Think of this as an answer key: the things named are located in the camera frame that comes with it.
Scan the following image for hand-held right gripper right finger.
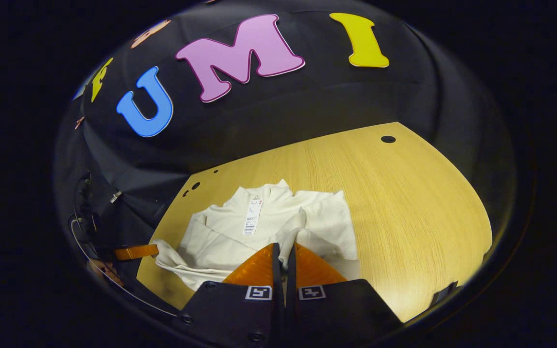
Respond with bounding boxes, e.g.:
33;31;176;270
286;243;402;348

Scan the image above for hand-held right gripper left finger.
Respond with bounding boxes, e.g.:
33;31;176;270
177;243;286;348

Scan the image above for cream white sweater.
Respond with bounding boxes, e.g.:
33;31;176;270
152;180;360;310

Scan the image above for black table edge clamp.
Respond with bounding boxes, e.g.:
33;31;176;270
431;281;458;306

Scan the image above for black backdrop cloth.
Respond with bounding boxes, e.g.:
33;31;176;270
54;0;518;271

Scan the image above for thin white gripper cable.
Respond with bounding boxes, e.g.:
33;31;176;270
68;217;180;317

